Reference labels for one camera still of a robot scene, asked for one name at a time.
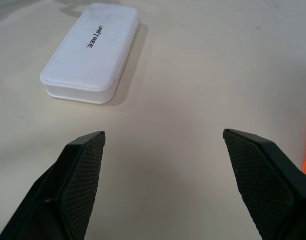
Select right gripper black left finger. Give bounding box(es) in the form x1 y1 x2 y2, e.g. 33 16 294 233
0 130 106 240

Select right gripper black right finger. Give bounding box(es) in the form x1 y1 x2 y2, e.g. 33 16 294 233
222 128 306 240

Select white plastic box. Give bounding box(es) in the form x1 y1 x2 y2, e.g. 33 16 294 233
39 2 140 105

